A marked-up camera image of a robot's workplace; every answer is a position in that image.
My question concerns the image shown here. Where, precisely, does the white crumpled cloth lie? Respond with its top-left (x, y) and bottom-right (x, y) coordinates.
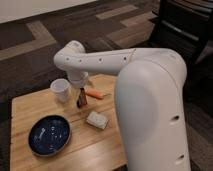
top-left (86, 111), bottom-right (108, 129)

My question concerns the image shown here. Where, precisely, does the orange eraser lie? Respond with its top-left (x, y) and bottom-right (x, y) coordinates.
top-left (85, 90), bottom-right (106, 100)

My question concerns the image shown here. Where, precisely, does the black office chair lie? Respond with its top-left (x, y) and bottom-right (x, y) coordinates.
top-left (148, 0), bottom-right (213, 64)

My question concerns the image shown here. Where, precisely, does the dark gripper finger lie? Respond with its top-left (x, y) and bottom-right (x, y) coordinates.
top-left (77, 88), bottom-right (87, 108)

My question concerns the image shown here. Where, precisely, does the dark blue bowl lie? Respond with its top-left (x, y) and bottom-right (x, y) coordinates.
top-left (28, 115), bottom-right (72, 157)

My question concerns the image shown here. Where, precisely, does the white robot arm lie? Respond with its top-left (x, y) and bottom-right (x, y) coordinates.
top-left (54, 41), bottom-right (191, 171)

